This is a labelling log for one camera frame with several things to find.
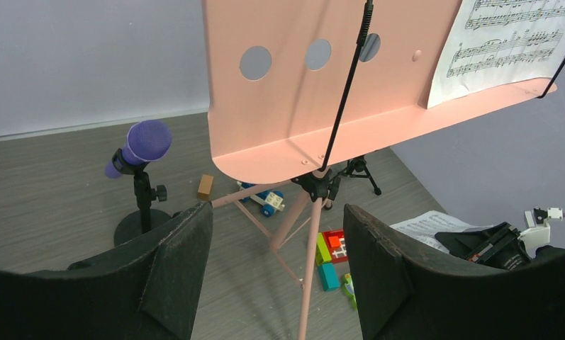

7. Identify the black round base mic stand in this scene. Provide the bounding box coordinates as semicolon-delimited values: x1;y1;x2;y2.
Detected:
111;148;172;247

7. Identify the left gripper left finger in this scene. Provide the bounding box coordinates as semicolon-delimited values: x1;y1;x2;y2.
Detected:
0;202;213;339

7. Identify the green monster face block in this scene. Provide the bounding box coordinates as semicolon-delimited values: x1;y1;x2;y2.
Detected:
342;273;357;310

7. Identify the pink music stand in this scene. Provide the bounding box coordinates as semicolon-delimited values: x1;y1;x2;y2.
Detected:
201;0;558;340

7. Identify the sheet music page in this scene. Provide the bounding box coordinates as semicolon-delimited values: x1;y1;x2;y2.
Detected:
391;210;493;254
427;0;565;108

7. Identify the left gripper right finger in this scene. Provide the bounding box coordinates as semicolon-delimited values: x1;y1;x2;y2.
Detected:
343;204;565;339

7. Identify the red window toy block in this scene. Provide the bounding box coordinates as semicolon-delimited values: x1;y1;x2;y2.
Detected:
323;229;347;264

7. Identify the purple microphone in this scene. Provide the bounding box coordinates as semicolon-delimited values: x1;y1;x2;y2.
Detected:
104;120;172;179

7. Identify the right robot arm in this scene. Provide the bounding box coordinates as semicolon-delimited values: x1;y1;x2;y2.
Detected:
435;222;565;276

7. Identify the teal toy block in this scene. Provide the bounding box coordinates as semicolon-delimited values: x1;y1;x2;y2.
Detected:
318;262;340;292

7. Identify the lime green toy block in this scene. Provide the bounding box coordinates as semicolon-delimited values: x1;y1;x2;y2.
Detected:
315;232;332;266

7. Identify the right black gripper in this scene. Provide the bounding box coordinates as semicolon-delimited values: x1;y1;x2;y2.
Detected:
435;222;527;266

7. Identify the blue white toy car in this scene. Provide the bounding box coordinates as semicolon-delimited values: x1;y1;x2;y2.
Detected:
240;189;285;217

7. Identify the black tripod mic stand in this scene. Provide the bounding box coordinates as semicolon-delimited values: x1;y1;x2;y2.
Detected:
333;155;382;196

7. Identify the brown wooden block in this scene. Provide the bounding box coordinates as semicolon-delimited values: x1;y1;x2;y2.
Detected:
197;174;214;201

